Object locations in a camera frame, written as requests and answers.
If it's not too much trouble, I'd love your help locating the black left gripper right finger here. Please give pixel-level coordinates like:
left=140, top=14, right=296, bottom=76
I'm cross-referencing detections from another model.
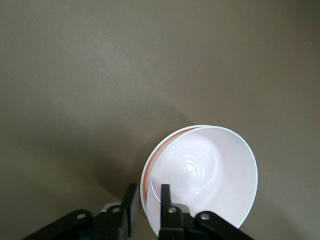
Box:
left=158, top=184, right=253, bottom=240

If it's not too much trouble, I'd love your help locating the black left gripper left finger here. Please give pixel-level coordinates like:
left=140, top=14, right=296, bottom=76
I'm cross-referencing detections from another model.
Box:
left=24, top=183, right=140, bottom=240

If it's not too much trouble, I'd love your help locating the pale pink plastic bowl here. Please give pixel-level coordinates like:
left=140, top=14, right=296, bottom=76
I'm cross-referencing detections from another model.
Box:
left=144, top=126, right=259, bottom=237

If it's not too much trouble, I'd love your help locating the white plastic bowl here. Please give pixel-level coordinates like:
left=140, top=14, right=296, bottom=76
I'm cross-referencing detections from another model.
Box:
left=140, top=124, right=213, bottom=218

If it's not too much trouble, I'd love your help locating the brown table cover sheet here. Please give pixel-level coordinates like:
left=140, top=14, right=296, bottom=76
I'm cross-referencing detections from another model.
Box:
left=0, top=0, right=320, bottom=240

